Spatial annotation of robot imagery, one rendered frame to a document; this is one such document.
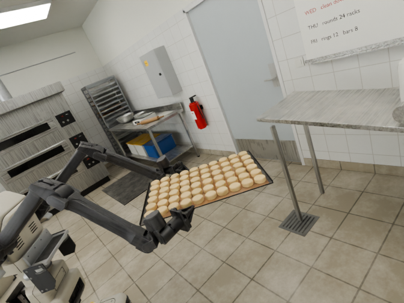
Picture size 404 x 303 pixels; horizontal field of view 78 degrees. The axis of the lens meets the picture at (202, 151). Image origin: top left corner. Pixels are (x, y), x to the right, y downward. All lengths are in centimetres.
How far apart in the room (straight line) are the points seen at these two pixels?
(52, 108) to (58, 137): 51
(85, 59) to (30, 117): 202
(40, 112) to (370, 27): 464
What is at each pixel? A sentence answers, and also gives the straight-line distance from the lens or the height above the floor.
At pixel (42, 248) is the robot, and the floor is 98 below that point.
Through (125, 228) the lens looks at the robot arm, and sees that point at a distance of 104.
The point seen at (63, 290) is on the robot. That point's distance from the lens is 170.
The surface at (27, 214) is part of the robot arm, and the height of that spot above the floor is 127.
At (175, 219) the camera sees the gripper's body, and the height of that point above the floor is 102.
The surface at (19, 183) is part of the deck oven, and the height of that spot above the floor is 78.
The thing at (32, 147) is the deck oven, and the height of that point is 122.
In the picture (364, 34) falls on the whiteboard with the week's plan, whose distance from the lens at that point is 236.
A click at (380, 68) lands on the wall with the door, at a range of 240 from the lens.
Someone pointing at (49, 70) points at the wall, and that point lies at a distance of 624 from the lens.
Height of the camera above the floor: 156
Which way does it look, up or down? 20 degrees down
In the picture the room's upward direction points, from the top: 23 degrees counter-clockwise
